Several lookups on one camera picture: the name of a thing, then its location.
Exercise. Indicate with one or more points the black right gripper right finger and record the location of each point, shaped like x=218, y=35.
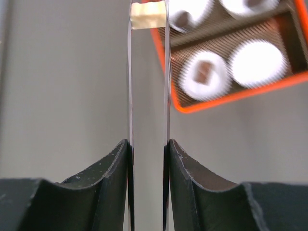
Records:
x=204, y=201

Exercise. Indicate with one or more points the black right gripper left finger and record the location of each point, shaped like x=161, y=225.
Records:
x=91, y=200

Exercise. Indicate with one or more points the metal serving tongs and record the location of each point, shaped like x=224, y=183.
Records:
x=167, y=90

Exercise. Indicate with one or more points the brown block chocolate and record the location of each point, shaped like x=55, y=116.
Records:
x=203, y=72

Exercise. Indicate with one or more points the orange chocolate box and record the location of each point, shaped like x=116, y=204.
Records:
x=226, y=50

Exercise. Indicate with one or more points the round dark chocolate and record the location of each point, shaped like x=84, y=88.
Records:
x=183, y=20

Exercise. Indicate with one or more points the white block chocolate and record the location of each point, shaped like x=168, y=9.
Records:
x=148, y=15

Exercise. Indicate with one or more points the dark truffle chocolate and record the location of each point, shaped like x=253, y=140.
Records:
x=253, y=3

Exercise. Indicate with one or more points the white paper cup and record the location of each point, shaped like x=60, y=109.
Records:
x=256, y=63
x=247, y=8
x=199, y=9
x=219, y=83

